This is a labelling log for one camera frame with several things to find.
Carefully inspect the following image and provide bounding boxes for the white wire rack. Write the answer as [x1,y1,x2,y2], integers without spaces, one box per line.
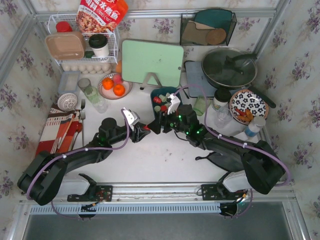
[47,13,119,66]

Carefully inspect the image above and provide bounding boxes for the red snack bag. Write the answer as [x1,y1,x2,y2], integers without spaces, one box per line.
[75,0,129,34]

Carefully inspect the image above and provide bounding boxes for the white bottle blue label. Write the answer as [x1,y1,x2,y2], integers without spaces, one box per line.
[244,116,266,139]

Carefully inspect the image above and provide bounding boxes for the red lid jar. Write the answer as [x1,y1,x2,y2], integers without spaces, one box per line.
[55,21,73,33]

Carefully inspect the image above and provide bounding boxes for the teal storage basket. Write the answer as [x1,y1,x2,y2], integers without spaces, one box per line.
[150,86,182,119]

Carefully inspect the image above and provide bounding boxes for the red capsule left lower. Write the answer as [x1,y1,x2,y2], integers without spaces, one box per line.
[152,96,162,104]

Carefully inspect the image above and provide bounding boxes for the clear plastic cup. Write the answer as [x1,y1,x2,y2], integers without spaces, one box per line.
[215,108,233,129]

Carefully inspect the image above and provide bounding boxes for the flower patterned plate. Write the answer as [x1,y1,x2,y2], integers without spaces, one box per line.
[229,89,269,125]

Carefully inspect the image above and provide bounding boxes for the clear glass tumbler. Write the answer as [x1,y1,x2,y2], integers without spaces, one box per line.
[93,98,108,114]

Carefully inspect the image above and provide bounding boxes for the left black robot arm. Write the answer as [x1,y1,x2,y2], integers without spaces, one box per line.
[17,108,151,206]

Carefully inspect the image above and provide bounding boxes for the clear storage box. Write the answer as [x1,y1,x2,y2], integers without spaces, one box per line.
[58,71,81,95]

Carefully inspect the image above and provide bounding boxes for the egg tray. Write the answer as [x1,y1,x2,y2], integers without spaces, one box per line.
[61,62,113,74]

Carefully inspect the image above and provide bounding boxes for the black mesh holder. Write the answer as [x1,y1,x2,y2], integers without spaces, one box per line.
[179,8,237,46]

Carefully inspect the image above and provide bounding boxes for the white strainer basket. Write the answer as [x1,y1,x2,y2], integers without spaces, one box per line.
[57,93,78,112]

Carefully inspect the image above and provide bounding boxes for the green glass cup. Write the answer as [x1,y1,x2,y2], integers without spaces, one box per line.
[193,96,207,116]

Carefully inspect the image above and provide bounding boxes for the jar with black lid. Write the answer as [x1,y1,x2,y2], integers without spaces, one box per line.
[212,88,232,111]

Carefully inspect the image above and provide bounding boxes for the black frying pan with lid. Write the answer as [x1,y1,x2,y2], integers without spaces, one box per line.
[201,47,276,109]

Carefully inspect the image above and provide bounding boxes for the blue grey trivet mat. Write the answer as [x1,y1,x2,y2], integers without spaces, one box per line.
[184,60,217,98]

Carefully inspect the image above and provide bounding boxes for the grey green tumbler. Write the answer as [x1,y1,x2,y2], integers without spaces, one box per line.
[77,78,100,105]

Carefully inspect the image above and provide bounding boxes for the beige plastic container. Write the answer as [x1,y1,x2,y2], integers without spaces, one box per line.
[45,31,86,61]

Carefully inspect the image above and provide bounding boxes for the fruit plate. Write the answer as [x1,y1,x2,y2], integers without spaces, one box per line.
[98,73,133,100]

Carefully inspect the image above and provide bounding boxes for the light green cutting board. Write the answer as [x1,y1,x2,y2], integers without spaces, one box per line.
[121,39,184,87]

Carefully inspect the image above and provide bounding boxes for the striped kitchen towel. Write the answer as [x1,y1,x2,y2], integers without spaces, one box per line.
[35,104,81,156]

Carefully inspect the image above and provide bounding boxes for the white cup black lid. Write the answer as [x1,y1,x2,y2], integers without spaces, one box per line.
[88,33,110,57]

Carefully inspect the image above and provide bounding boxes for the silver fork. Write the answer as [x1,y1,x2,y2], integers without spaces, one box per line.
[80,98,86,146]

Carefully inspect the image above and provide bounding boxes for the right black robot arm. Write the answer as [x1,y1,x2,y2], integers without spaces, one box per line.
[148,93,290,195]

